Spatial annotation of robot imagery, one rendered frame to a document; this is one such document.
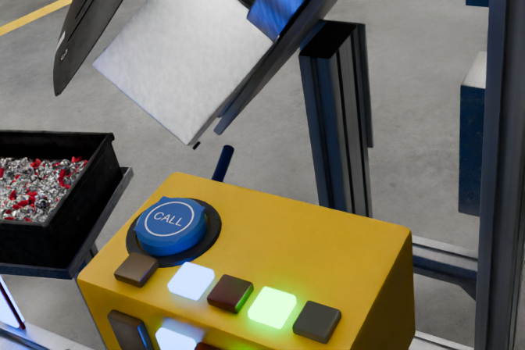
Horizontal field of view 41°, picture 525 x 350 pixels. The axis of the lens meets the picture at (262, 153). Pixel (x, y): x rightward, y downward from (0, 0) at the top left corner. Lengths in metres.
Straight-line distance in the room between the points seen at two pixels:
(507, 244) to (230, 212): 0.59
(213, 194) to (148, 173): 1.87
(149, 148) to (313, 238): 2.04
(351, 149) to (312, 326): 0.66
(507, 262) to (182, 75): 0.49
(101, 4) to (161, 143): 1.56
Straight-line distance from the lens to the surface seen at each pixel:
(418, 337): 1.59
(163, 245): 0.38
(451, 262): 1.04
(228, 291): 0.35
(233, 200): 0.41
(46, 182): 0.87
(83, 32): 0.89
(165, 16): 0.74
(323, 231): 0.38
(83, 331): 1.88
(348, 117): 0.94
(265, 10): 0.70
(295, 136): 2.30
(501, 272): 0.98
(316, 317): 0.34
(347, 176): 0.98
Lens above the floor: 1.34
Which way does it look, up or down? 36 degrees down
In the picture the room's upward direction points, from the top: 11 degrees counter-clockwise
